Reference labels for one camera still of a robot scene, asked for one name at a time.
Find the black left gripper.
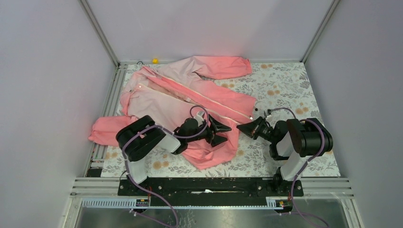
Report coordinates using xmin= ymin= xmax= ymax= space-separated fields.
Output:
xmin=186 ymin=114 xmax=231 ymax=147

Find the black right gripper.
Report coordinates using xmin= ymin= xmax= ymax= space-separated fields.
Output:
xmin=236 ymin=116 xmax=277 ymax=144

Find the pink zip-up jacket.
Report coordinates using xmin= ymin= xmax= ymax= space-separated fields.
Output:
xmin=89 ymin=56 xmax=256 ymax=170

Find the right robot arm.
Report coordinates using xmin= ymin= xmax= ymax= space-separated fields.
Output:
xmin=237 ymin=117 xmax=333 ymax=196

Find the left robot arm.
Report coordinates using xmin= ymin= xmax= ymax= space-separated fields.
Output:
xmin=116 ymin=114 xmax=232 ymax=195

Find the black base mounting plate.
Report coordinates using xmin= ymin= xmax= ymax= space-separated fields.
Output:
xmin=117 ymin=177 xmax=304 ymax=202

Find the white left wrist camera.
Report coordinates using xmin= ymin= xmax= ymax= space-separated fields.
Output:
xmin=193 ymin=111 xmax=206 ymax=126

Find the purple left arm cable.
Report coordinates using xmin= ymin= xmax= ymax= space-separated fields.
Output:
xmin=121 ymin=105 xmax=210 ymax=228

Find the grey slotted cable duct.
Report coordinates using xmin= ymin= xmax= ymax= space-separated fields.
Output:
xmin=81 ymin=197 xmax=283 ymax=209

